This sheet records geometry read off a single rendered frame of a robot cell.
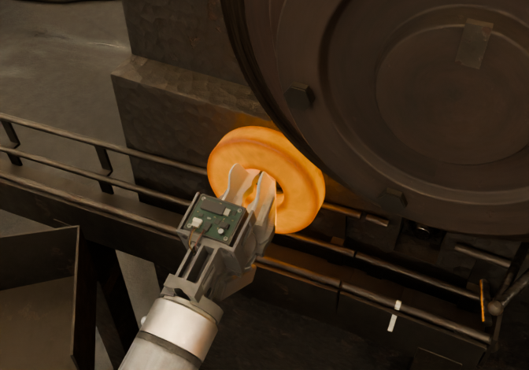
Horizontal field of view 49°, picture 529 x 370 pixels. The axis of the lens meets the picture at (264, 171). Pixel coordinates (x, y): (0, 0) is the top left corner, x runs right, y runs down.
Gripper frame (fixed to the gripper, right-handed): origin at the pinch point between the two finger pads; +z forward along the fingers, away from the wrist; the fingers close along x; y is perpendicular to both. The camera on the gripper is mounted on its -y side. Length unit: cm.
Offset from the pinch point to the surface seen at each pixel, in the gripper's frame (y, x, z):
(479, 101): 29.7, -22.5, -5.4
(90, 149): -95, 96, 37
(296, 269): -12.2, -6.0, -6.6
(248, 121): 0.3, 5.1, 6.4
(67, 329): -17.2, 22.9, -25.3
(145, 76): 1.4, 22.2, 8.2
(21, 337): -16.7, 28.4, -28.9
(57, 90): -100, 128, 59
